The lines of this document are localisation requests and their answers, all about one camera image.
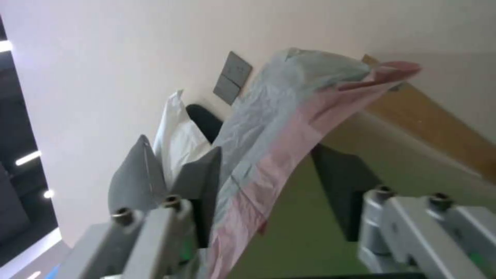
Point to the grey wall switch panel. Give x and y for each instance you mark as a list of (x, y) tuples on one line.
[(231, 78)]

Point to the round white ceiling light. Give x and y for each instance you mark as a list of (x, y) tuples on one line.
[(48, 194)]

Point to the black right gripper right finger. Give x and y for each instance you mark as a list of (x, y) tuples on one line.
[(341, 186)]

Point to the white ceiling light strip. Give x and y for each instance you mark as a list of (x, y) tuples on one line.
[(4, 46), (27, 158)]

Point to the white plastic bag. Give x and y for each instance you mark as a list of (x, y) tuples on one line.
[(170, 128)]

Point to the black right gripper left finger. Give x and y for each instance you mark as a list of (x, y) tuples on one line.
[(199, 186)]

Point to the light wooden board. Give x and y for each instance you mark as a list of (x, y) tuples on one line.
[(426, 122)]

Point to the black rounded chair back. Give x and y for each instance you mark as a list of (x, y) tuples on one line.
[(203, 122)]

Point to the pink and grey garbage bag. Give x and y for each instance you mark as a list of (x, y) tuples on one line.
[(271, 130)]

